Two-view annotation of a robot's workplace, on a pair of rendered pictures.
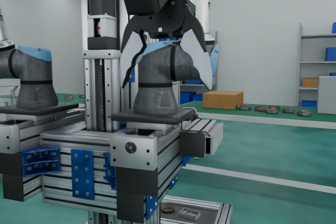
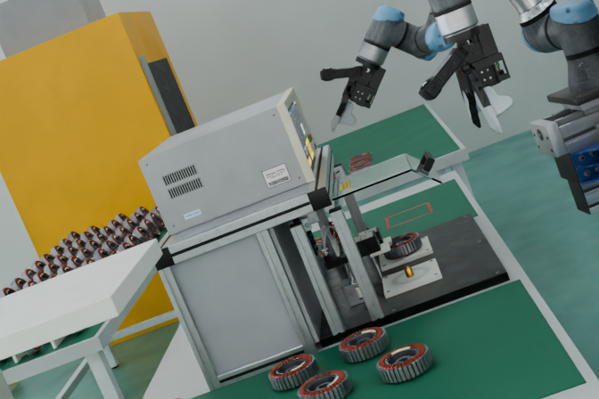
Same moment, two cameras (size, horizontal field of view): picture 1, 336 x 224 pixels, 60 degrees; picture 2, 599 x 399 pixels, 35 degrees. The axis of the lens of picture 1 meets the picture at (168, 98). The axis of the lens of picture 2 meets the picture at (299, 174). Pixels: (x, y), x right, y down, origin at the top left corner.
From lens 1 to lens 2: 1.68 m
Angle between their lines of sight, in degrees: 69
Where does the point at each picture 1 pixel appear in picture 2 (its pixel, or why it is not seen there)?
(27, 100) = (573, 83)
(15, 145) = (557, 147)
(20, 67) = (556, 38)
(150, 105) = not seen: outside the picture
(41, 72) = (579, 41)
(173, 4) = (462, 74)
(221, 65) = not seen: outside the picture
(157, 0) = (428, 93)
